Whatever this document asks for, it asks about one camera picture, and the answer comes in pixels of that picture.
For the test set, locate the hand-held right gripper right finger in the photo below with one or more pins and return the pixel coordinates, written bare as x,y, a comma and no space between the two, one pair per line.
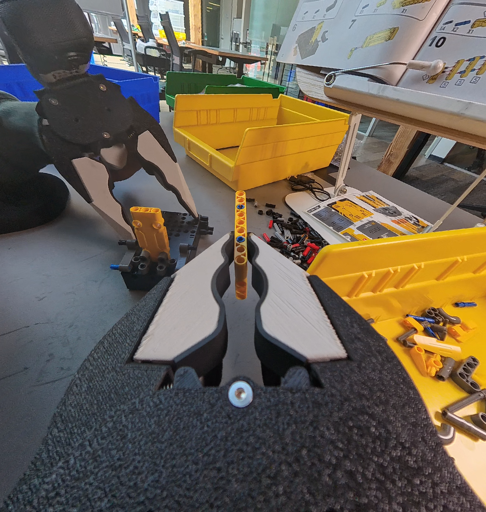
299,316

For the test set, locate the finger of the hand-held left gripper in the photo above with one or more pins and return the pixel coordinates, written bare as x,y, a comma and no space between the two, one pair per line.
163,160
99,188

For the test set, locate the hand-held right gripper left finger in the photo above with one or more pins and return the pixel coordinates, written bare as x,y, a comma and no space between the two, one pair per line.
183,316

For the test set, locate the yellow panel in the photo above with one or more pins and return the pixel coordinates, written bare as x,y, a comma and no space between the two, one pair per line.
151,232

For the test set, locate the black lego base block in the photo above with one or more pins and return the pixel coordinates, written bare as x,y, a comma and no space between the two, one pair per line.
183,228

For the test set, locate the yellow lego beam with pins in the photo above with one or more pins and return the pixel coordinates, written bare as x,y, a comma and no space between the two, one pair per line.
241,256

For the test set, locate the pile of small lego parts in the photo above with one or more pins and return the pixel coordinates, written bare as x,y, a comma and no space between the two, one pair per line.
295,240

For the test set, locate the blue storage bin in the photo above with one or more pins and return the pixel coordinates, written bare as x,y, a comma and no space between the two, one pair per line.
139,92

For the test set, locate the person's black pants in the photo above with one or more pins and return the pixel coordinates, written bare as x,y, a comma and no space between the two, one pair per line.
23,204

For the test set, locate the green storage bin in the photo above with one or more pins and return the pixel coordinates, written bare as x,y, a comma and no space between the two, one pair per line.
187,82

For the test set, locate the yellow storage bin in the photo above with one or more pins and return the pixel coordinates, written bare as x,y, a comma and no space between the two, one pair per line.
267,160
387,260

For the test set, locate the black office chair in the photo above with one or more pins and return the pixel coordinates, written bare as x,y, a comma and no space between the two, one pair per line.
171,40

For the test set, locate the printed instruction sheet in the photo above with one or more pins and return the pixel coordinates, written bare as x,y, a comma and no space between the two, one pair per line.
367,220

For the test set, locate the long wooden table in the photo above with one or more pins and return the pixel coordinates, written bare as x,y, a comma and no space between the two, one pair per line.
227,52

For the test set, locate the open instruction booklet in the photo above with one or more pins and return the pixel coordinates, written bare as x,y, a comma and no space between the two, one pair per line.
367,32

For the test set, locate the metal book stand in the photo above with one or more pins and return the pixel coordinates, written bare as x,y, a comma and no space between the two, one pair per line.
407,100

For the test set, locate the wooden post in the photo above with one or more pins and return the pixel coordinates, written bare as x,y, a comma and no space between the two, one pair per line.
195,20

